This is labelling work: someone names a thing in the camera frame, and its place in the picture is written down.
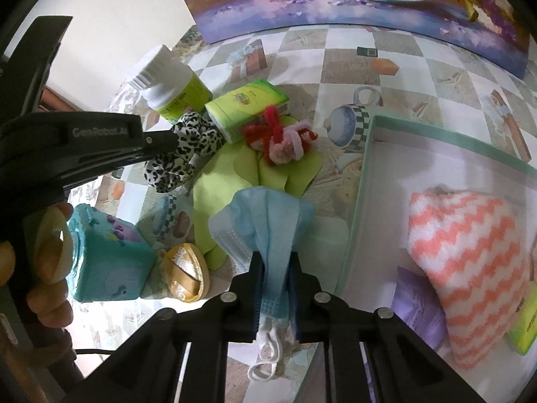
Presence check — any checkered floral tablecloth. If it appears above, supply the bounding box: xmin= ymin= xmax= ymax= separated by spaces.
xmin=62 ymin=24 xmax=537 ymax=403

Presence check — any flower painting canvas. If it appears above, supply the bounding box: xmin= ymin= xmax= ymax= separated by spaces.
xmin=185 ymin=0 xmax=533 ymax=77

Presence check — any red pink pipe cleaner flower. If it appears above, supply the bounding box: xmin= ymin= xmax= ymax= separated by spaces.
xmin=243 ymin=105 xmax=319 ymax=166

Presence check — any purple wipes pack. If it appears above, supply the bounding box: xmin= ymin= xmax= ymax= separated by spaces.
xmin=391 ymin=267 xmax=448 ymax=350

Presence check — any leopard print scrunchie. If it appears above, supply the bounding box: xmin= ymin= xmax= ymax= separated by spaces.
xmin=144 ymin=111 xmax=226 ymax=194

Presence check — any teal lidded white box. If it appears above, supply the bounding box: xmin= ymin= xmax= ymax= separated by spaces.
xmin=335 ymin=116 xmax=536 ymax=402

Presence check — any teal plastic container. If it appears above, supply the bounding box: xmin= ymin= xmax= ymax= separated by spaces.
xmin=67 ymin=204 xmax=156 ymax=303

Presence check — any green tissue pack with logo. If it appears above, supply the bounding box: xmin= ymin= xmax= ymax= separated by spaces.
xmin=205 ymin=79 xmax=289 ymax=144

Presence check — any gold round tin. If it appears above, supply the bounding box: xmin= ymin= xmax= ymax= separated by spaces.
xmin=162 ymin=243 xmax=210 ymax=303

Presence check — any pink white striped towel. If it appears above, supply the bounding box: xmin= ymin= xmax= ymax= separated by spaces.
xmin=407 ymin=190 xmax=530 ymax=369

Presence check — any person's left hand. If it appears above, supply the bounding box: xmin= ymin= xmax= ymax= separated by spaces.
xmin=1 ymin=202 xmax=74 ymax=328

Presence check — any blue surgical face mask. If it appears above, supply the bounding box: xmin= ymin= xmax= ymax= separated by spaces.
xmin=208 ymin=186 xmax=315 ymax=382

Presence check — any lime green cloth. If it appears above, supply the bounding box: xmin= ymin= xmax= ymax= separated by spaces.
xmin=193 ymin=141 xmax=322 ymax=270

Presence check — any white capped green bottle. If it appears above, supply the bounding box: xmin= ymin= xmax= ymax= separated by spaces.
xmin=128 ymin=45 xmax=213 ymax=124

